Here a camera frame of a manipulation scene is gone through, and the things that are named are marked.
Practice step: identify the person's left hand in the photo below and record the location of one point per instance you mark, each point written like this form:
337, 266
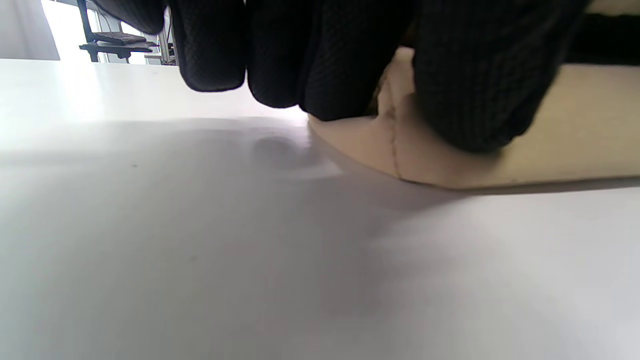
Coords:
325, 50

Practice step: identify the beige fabric pencil pouch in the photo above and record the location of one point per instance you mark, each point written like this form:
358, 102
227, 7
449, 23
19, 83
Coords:
575, 140

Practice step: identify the black keyboard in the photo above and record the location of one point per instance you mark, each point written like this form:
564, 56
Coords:
120, 38

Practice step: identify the black computer cart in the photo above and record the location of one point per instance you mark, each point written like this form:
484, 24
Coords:
92, 47

